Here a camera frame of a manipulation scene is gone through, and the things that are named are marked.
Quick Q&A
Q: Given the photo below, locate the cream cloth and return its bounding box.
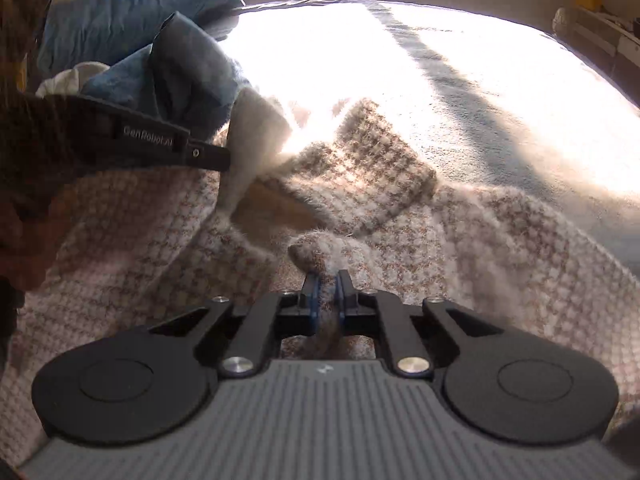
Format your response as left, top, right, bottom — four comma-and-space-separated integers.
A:
37, 62, 111, 99

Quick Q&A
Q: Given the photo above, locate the pink houndstooth sweater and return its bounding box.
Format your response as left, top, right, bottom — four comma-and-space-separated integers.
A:
0, 85, 640, 466

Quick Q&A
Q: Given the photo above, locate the pile of blue clothes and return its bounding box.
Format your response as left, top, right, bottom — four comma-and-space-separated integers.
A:
37, 0, 247, 78

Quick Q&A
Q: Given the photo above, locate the person's left hand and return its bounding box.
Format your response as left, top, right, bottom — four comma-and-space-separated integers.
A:
0, 187, 76, 289

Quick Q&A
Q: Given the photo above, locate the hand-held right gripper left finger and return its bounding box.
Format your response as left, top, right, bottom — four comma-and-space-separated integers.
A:
147, 272, 322, 379

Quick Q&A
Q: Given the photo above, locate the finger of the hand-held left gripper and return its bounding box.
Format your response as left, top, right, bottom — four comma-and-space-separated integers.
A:
186, 136, 232, 172

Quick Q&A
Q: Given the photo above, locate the grey bed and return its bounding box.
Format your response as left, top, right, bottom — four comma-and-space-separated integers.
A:
200, 0, 640, 281

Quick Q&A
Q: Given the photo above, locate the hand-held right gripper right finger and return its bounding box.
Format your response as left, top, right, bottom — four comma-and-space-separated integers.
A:
336, 269, 504, 379

